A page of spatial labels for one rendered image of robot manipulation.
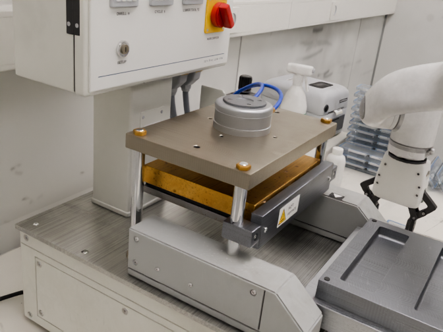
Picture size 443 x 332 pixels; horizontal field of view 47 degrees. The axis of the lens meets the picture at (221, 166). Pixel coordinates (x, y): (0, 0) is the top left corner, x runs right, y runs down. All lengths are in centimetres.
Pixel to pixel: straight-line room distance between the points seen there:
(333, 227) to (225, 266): 28
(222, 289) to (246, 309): 4
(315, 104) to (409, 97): 72
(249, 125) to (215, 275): 20
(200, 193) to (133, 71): 18
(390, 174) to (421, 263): 43
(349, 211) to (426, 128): 31
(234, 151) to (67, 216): 32
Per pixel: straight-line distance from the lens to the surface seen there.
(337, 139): 175
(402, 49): 315
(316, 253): 79
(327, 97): 164
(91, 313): 78
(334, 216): 82
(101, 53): 65
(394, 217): 140
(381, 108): 97
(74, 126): 114
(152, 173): 69
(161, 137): 64
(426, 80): 94
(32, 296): 87
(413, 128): 105
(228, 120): 67
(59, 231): 79
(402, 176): 110
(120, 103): 77
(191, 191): 65
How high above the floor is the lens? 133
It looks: 22 degrees down
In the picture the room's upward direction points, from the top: 6 degrees clockwise
